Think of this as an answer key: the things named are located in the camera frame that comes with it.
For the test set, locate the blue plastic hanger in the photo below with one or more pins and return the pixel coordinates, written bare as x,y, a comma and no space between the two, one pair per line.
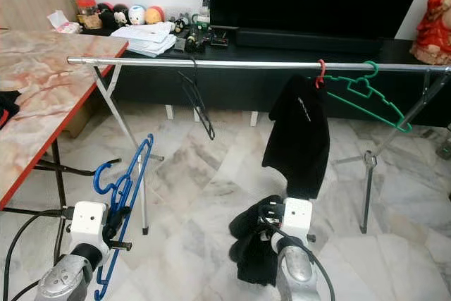
117,189

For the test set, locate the black garment neon yellow marks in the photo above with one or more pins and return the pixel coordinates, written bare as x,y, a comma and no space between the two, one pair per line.
254,259

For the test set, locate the black shirt red collar trim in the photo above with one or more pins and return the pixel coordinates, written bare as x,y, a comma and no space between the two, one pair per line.
7,107

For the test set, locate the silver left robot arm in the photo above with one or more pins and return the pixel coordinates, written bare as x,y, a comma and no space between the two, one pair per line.
63,283

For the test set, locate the thin black hanger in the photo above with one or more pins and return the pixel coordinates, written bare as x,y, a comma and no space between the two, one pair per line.
211,133

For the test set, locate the red plastic hanger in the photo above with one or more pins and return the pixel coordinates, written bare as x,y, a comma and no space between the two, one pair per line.
323,72

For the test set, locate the green plastic hanger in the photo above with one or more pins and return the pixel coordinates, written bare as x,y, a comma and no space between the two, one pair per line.
406,127

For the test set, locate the orange marble folding table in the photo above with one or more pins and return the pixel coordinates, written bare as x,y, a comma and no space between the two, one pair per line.
56,82

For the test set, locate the white paper stack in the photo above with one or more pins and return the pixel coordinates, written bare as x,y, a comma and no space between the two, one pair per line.
144,34

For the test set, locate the black TV console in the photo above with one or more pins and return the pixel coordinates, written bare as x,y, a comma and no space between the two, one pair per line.
261,93

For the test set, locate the black printed shirt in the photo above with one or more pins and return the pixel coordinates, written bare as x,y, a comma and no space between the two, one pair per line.
299,139

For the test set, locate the pink white tissue pack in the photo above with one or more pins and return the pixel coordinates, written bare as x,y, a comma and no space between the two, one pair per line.
63,23

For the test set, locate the small panda plush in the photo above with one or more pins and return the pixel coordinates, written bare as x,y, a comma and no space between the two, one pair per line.
180,26

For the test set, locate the black white mouse plush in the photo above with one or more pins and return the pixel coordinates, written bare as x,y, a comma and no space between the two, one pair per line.
120,15

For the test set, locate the white teal round plush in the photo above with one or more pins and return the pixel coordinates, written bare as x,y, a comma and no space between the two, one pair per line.
137,15

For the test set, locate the silver metal clothes rack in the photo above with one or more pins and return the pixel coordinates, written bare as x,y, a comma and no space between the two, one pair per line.
254,64

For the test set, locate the orange red round plush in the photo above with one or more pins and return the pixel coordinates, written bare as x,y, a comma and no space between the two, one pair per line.
153,15

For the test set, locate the small black media box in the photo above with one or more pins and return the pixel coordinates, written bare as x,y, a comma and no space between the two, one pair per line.
220,37

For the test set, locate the green mug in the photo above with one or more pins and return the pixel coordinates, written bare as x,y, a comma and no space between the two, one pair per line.
201,20

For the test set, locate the black soundbar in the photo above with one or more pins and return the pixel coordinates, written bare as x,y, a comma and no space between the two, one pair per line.
310,39

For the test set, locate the red gold figurine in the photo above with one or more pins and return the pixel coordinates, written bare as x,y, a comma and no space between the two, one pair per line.
433,29

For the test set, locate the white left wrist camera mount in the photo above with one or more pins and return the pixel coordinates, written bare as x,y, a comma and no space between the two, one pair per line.
90,222

